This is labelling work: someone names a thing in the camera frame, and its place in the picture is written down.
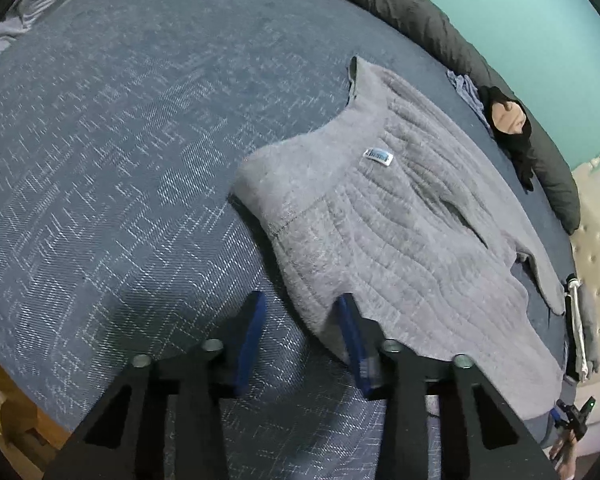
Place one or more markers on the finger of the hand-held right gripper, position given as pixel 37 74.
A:
pixel 556 416

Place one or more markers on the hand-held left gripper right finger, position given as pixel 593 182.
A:
pixel 357 350

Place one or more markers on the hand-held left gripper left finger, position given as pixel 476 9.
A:
pixel 250 350

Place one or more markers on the grey knit sweater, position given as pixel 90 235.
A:
pixel 380 220

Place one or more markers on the person's right hand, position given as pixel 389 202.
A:
pixel 562 454

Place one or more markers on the white and black garment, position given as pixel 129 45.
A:
pixel 573 310

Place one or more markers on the wooden nightstand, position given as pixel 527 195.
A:
pixel 25 425

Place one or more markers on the blue patterned bedspread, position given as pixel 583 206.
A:
pixel 130 135

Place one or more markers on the black garment with beige lining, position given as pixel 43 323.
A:
pixel 520 150

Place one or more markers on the small light blue cloth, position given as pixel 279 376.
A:
pixel 462 85

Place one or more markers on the dark grey duvet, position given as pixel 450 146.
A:
pixel 430 25

